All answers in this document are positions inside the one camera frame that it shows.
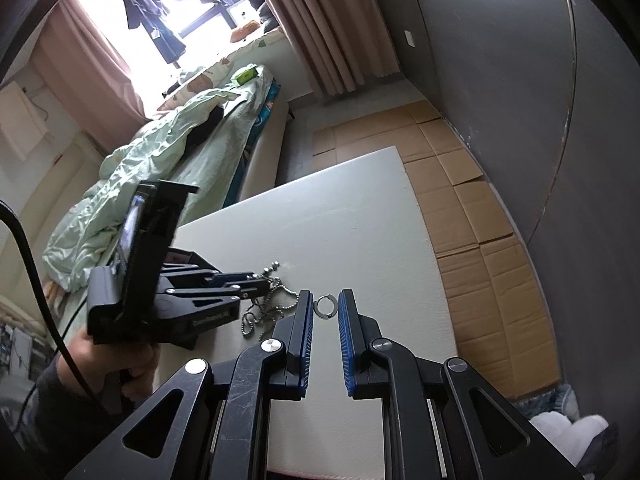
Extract silver ball chain necklace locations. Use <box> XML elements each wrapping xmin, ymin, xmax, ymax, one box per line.
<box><xmin>240</xmin><ymin>259</ymin><xmax>302</xmax><ymax>340</ymax></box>

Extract small silver ring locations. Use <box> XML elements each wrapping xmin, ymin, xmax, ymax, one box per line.
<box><xmin>313</xmin><ymin>294</ymin><xmax>342</xmax><ymax>319</ymax></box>

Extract person's left hand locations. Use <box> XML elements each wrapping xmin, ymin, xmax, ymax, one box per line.
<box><xmin>51</xmin><ymin>327</ymin><xmax>160</xmax><ymax>415</ymax></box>

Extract light green duvet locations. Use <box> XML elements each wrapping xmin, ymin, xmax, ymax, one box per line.
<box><xmin>42</xmin><ymin>89</ymin><xmax>240</xmax><ymax>292</ymax></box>

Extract green bed sheet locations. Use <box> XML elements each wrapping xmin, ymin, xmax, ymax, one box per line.
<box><xmin>54</xmin><ymin>62</ymin><xmax>281</xmax><ymax>340</ymax></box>

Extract flattened cardboard floor sheets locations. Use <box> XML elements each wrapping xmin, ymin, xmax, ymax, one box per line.
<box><xmin>312</xmin><ymin>101</ymin><xmax>561</xmax><ymax>400</ymax></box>

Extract white low table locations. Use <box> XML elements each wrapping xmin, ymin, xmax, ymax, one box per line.
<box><xmin>174</xmin><ymin>148</ymin><xmax>457</xmax><ymax>479</ymax></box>

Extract cream padded headboard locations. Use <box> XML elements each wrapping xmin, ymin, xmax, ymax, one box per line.
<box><xmin>1</xmin><ymin>134</ymin><xmax>103</xmax><ymax>318</ymax></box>

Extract black garment on bed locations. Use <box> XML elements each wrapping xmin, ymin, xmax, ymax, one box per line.
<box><xmin>186</xmin><ymin>106</ymin><xmax>224</xmax><ymax>150</ymax></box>

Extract pink curtain left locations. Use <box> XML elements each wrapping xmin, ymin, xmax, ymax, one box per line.
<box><xmin>30</xmin><ymin>0</ymin><xmax>146</xmax><ymax>153</ymax></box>

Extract pink curtain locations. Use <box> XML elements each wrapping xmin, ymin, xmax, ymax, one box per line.
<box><xmin>30</xmin><ymin>0</ymin><xmax>146</xmax><ymax>153</ymax></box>
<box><xmin>266</xmin><ymin>0</ymin><xmax>400</xmax><ymax>98</ymax></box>

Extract white fluffy slipper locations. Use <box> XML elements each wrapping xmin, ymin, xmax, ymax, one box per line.
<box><xmin>529</xmin><ymin>411</ymin><xmax>610</xmax><ymax>466</ymax></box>

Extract beige hanging towel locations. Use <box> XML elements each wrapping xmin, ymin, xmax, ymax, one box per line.
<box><xmin>0</xmin><ymin>81</ymin><xmax>49</xmax><ymax>160</ymax></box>

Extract patterned window seat cushion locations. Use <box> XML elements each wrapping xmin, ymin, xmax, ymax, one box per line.
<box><xmin>156</xmin><ymin>27</ymin><xmax>286</xmax><ymax>112</ymax></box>

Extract green box on bed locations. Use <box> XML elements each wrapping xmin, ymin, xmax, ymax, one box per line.
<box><xmin>233</xmin><ymin>65</ymin><xmax>258</xmax><ymax>87</ymax></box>

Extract orange plush toy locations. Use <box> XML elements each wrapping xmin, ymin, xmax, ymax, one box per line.
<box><xmin>230</xmin><ymin>20</ymin><xmax>260</xmax><ymax>44</ymax></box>

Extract dark pillows on sill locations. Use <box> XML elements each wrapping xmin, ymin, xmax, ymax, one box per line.
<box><xmin>248</xmin><ymin>0</ymin><xmax>279</xmax><ymax>32</ymax></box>

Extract pink curtain right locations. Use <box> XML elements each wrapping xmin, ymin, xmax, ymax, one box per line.
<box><xmin>266</xmin><ymin>0</ymin><xmax>400</xmax><ymax>98</ymax></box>

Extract dark grey wardrobe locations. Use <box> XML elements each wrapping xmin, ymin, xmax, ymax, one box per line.
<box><xmin>378</xmin><ymin>0</ymin><xmax>639</xmax><ymax>441</ymax></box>

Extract white wall switch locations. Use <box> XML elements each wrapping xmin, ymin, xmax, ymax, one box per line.
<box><xmin>404</xmin><ymin>29</ymin><xmax>416</xmax><ymax>48</ymax></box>

